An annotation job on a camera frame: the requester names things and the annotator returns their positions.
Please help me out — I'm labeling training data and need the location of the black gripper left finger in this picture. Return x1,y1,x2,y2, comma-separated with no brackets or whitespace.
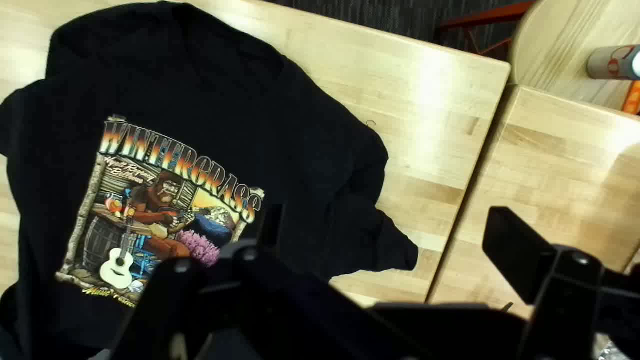
110,210,428,360

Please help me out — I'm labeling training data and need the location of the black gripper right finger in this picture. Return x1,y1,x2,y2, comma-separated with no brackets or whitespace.
481,206,640,360

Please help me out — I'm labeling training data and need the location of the black graphic t-shirt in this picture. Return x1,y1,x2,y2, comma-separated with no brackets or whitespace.
1,3,418,360

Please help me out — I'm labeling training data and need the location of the white cylindrical tube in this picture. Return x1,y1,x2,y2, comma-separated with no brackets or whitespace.
586,44,640,81

